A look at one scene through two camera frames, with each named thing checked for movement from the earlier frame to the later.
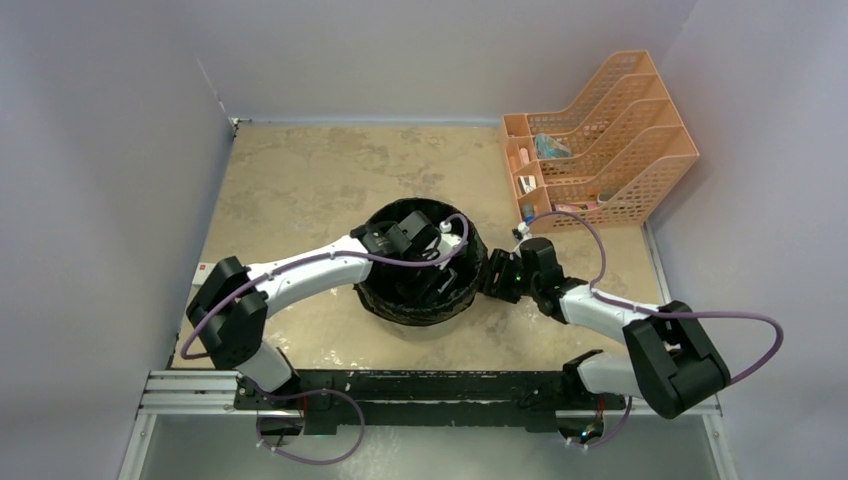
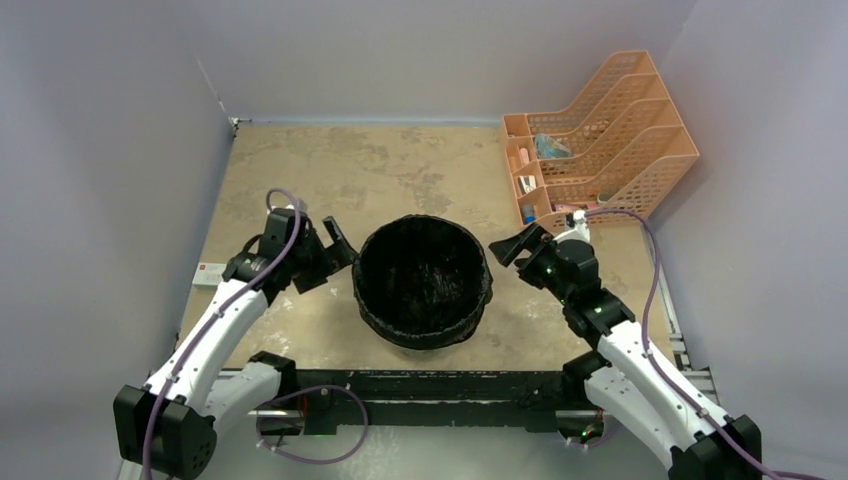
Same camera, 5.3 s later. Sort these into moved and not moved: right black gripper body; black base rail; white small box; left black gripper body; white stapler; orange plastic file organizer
Moved: left black gripper body; right black gripper body
Not moved: orange plastic file organizer; white stapler; white small box; black base rail
